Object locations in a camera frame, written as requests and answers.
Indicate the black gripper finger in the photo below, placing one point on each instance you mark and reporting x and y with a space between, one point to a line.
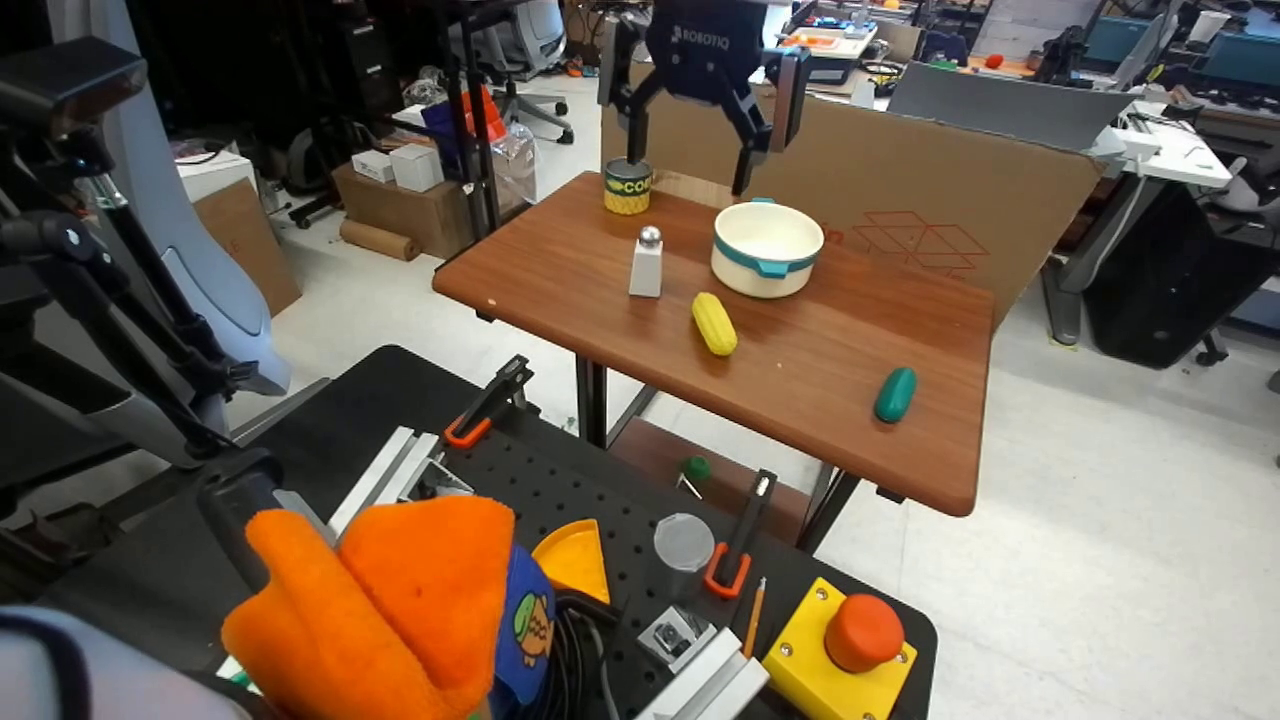
636 105
764 125

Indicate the white salt shaker metal cap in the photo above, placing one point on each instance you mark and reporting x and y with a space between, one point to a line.
646 266

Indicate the black office chair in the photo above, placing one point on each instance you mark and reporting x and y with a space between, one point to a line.
542 53

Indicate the white bowl teal band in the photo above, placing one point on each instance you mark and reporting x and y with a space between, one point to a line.
764 252

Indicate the black stand pole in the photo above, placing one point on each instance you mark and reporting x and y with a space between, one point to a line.
472 122

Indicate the brown cardboard panel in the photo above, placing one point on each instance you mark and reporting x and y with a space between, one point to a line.
922 201

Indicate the yellow toy corn cob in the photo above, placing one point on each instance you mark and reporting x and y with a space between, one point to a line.
712 324

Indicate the grey flat panel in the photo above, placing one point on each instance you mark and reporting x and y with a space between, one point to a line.
1000 105

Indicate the white small boxes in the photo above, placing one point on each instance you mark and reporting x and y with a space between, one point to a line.
403 167

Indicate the open cardboard box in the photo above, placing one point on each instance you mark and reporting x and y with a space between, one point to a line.
403 214

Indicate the cardboard tube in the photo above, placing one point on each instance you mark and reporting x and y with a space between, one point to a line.
379 240

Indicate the black metal table leg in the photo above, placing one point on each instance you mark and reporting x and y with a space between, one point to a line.
827 507
592 400

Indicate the green toy cucumber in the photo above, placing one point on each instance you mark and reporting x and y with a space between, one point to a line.
895 396

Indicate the black orange spring clamp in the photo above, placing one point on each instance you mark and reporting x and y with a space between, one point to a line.
490 400
738 541

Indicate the small green object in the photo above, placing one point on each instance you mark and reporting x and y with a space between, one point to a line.
697 469

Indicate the white office desk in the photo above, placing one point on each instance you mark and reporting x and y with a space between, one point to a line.
1160 145

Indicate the tall cardboard box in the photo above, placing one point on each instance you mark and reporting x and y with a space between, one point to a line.
253 247

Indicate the grey round disc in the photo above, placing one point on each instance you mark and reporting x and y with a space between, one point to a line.
685 541

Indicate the silver aluminium extrusion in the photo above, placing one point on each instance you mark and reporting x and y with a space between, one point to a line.
704 681
385 476

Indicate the yellow orange wedge piece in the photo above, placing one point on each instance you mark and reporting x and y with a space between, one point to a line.
577 560

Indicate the light blue plastic cover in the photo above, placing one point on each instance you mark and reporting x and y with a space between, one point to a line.
186 225

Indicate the orange pencil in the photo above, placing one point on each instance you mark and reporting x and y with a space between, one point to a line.
752 617

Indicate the small white black square tag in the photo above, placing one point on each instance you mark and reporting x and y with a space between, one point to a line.
678 638

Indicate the yellow emergency stop red button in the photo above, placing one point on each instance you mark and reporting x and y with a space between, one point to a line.
835 662

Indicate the blue cloth with badge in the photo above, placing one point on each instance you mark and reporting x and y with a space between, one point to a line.
525 634

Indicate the orange plush toy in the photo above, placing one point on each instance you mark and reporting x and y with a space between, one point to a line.
403 601

